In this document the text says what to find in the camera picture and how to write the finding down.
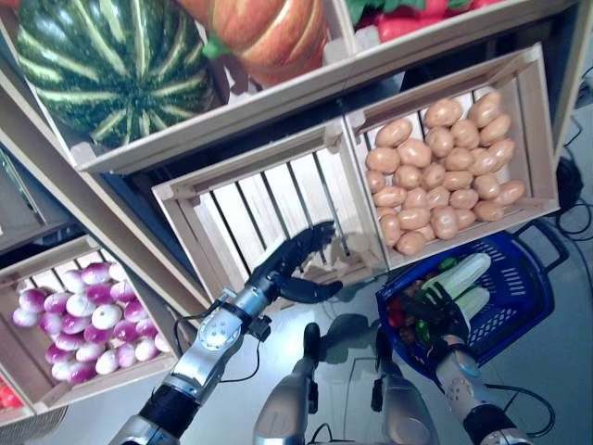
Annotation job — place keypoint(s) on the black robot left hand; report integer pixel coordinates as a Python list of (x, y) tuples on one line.
[(287, 264)]

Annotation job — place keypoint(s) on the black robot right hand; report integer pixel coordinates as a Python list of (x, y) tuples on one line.
[(445, 320)]

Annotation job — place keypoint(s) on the green white napa cabbage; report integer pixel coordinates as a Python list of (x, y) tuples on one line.
[(475, 301), (468, 273)]

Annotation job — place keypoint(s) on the blue plastic shopping basket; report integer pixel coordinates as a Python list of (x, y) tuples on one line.
[(509, 296)]

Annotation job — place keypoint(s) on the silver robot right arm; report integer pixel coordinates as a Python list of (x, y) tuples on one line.
[(456, 385)]

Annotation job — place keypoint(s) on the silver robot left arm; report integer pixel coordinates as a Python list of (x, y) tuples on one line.
[(213, 334)]

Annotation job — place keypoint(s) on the grey ribbed basket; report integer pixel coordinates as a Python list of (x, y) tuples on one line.
[(28, 428)]

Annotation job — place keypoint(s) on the red bell pepper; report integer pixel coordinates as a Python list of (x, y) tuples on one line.
[(395, 313)]

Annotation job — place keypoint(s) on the green bell pepper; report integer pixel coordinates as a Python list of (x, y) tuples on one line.
[(447, 264)]

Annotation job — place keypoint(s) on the tan potato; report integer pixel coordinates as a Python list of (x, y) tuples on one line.
[(389, 196), (488, 211), (445, 222), (509, 193), (382, 160), (495, 130), (466, 218), (414, 219), (394, 133), (411, 242), (414, 153), (390, 229), (485, 109), (443, 113)]

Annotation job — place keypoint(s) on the silver robot right leg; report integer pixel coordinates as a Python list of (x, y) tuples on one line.
[(407, 408)]

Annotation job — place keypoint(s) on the light wooden crate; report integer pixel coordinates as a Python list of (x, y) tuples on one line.
[(537, 139), (463, 25), (116, 377), (250, 153), (231, 111)]

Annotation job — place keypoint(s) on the purple white turnip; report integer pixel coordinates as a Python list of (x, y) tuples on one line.
[(99, 293), (135, 311), (117, 272), (32, 300), (107, 316), (96, 273), (147, 349), (126, 355), (126, 330), (123, 292), (81, 305), (72, 282), (57, 303)]

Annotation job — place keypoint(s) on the orange ribbed pumpkin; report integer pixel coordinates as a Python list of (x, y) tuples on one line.
[(268, 32)]

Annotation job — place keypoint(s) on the wooden display shelf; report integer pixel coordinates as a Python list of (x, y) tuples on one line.
[(23, 218), (567, 92)]

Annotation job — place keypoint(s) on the green striped pumpkin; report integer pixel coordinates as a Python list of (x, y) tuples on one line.
[(116, 69)]

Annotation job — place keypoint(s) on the red orange carrot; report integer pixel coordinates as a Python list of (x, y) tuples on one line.
[(407, 27)]

